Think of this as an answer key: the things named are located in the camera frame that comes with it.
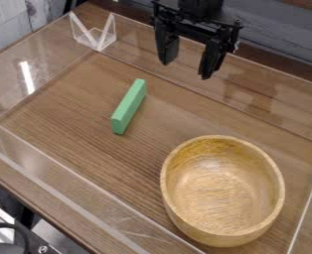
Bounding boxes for green rectangular block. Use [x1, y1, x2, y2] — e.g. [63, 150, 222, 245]
[111, 78, 147, 135]

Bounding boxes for brown wooden bowl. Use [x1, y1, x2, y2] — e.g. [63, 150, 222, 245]
[161, 135, 287, 248]

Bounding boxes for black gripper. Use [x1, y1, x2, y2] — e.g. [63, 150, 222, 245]
[153, 0, 244, 79]

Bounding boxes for black cable bottom left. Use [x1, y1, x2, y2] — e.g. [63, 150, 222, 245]
[0, 222, 35, 254]

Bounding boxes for clear acrylic corner bracket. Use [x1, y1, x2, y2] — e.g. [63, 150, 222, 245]
[70, 12, 117, 52]

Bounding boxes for clear acrylic tray wall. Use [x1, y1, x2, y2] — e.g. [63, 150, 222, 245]
[0, 124, 205, 254]

